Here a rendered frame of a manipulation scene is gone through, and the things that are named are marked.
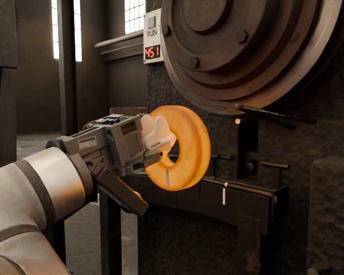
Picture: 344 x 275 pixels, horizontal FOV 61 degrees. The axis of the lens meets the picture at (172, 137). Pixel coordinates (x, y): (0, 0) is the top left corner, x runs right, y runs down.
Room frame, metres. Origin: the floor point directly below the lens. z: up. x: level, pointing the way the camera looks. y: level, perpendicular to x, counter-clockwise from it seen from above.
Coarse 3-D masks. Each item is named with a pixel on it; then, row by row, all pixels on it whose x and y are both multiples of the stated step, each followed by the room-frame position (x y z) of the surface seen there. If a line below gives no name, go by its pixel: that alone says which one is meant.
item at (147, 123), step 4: (144, 116) 0.50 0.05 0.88; (148, 116) 0.51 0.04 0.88; (144, 120) 0.50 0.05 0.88; (148, 120) 0.51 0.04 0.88; (152, 120) 0.51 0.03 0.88; (144, 124) 0.50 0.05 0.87; (148, 124) 0.51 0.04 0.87; (152, 124) 0.51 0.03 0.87; (144, 128) 0.50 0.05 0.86; (148, 128) 0.51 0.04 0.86; (152, 128) 0.51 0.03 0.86; (144, 132) 0.50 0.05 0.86; (148, 132) 0.51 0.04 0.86; (144, 136) 0.50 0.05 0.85; (144, 148) 0.49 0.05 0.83
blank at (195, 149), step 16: (160, 112) 0.53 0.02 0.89; (176, 112) 0.50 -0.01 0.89; (192, 112) 0.50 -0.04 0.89; (176, 128) 0.50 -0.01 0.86; (192, 128) 0.47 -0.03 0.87; (192, 144) 0.47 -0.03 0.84; (208, 144) 0.48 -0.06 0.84; (160, 160) 0.53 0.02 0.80; (192, 160) 0.47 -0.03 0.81; (208, 160) 0.48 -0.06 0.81; (160, 176) 0.53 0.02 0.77; (176, 176) 0.50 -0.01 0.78; (192, 176) 0.47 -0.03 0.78
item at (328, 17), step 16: (336, 0) 0.53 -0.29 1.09; (320, 16) 0.55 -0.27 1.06; (336, 16) 0.53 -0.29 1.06; (160, 32) 0.85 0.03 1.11; (320, 32) 0.55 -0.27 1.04; (336, 32) 0.57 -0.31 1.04; (304, 48) 0.57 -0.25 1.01; (320, 48) 0.55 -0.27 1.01; (304, 64) 0.56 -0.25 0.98; (320, 64) 0.60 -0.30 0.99; (176, 80) 0.81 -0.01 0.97; (288, 80) 0.59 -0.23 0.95; (304, 80) 0.61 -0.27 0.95; (192, 96) 0.77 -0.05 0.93; (256, 96) 0.63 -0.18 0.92; (272, 96) 0.61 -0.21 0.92; (224, 112) 0.69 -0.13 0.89; (240, 112) 0.66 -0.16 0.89
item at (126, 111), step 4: (112, 108) 3.57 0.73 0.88; (116, 108) 3.51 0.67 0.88; (120, 108) 3.48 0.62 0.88; (124, 108) 3.46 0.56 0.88; (128, 108) 3.45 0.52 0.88; (132, 108) 3.45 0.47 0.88; (136, 108) 3.46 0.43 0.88; (140, 108) 3.48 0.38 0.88; (144, 108) 3.51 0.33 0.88; (112, 112) 3.54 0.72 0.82; (116, 112) 3.49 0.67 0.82; (120, 112) 3.46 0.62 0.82; (124, 112) 3.45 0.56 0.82; (128, 112) 3.44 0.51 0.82; (132, 112) 3.44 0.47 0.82; (136, 112) 3.45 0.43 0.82; (140, 112) 3.47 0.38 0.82; (144, 112) 3.49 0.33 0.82
